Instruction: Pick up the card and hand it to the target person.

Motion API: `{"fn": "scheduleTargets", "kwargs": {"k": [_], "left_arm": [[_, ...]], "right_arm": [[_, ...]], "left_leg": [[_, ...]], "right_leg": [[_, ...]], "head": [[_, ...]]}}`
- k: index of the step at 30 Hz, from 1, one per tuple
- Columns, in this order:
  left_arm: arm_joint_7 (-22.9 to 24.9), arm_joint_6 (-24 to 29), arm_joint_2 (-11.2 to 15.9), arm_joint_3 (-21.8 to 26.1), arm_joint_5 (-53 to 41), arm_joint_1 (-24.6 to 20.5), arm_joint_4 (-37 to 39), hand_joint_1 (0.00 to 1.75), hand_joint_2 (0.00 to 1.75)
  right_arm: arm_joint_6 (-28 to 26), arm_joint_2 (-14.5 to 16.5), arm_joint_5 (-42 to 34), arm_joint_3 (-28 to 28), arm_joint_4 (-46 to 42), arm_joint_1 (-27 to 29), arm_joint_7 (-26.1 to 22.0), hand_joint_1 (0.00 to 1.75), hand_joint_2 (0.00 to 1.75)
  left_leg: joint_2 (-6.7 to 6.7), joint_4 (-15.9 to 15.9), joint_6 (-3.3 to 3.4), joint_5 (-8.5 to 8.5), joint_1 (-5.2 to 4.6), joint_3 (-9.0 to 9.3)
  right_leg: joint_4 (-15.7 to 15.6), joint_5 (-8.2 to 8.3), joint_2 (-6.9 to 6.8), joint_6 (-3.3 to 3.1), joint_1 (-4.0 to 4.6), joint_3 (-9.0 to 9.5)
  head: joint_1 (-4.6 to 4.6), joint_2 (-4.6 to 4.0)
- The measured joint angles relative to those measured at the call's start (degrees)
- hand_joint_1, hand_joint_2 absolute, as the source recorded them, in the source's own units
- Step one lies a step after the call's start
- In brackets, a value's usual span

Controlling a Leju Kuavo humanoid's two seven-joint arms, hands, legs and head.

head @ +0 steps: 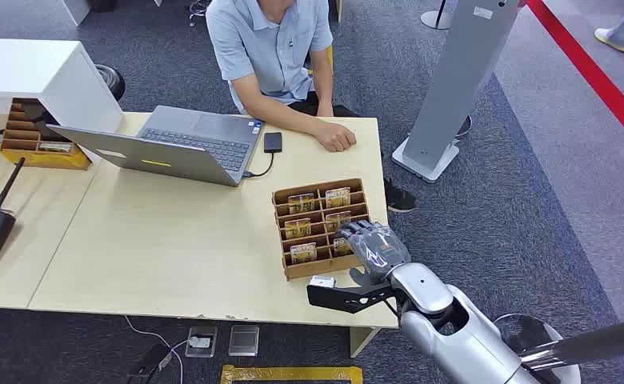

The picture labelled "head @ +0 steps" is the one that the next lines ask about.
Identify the black round wheel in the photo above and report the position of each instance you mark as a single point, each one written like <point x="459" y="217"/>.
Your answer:
<point x="113" y="79"/>

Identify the wooden card holder box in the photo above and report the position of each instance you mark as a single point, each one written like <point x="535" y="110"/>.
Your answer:
<point x="317" y="267"/>

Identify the card in wooden organizer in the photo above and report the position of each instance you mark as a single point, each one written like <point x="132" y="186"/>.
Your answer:
<point x="55" y="147"/>

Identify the floor socket with white plug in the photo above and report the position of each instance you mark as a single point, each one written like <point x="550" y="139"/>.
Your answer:
<point x="200" y="342"/>

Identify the yellow tape frame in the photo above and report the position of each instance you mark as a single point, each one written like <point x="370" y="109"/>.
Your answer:
<point x="291" y="373"/>

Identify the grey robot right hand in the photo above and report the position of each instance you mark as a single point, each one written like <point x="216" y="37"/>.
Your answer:
<point x="381" y="249"/>

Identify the grey laptop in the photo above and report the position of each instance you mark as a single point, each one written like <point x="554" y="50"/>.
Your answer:
<point x="185" y="154"/>

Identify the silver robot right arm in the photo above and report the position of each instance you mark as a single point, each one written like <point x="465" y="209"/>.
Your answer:
<point x="466" y="339"/>

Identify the person's black shoe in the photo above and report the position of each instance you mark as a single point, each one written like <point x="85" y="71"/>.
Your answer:
<point x="399" y="199"/>

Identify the person's right hand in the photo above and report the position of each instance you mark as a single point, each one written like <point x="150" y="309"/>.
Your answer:
<point x="336" y="137"/>

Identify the wrist camera with black bracket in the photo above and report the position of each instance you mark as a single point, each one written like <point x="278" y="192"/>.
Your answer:
<point x="344" y="298"/>

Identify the grey kiosk stand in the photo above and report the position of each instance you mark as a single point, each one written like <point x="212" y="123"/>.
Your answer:
<point x="460" y="79"/>

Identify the black phone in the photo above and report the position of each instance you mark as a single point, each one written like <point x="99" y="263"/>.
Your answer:
<point x="273" y="142"/>

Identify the black power adapter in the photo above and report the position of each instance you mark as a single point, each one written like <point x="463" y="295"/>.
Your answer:
<point x="148" y="363"/>

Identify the white furniture corner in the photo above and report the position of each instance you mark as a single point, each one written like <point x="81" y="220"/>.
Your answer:
<point x="76" y="9"/>

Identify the wooden desk leg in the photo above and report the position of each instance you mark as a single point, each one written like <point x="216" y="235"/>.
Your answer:
<point x="362" y="339"/>

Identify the metal floor plate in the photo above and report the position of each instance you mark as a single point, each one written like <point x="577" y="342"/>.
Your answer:
<point x="243" y="340"/>

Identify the white cabinet box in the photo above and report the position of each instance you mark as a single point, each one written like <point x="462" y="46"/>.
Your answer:
<point x="36" y="69"/>

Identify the silver stanchion base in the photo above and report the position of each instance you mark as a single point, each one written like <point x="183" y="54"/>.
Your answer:
<point x="436" y="20"/>

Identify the dark metallic robot bar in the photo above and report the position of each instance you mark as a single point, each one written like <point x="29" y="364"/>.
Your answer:
<point x="593" y="342"/>

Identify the red strip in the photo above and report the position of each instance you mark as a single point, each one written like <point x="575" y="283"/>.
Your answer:
<point x="593" y="74"/>

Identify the wooden organizer on yellow base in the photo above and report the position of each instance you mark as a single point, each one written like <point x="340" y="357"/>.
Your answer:
<point x="26" y="143"/>

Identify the person's right forearm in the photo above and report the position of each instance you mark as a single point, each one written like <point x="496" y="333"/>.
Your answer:
<point x="275" y="108"/>

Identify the metal chair base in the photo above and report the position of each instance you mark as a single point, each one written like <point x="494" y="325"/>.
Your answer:
<point x="198" y="10"/>

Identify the person's left forearm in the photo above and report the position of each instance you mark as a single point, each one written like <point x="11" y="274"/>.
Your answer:
<point x="323" y="90"/>

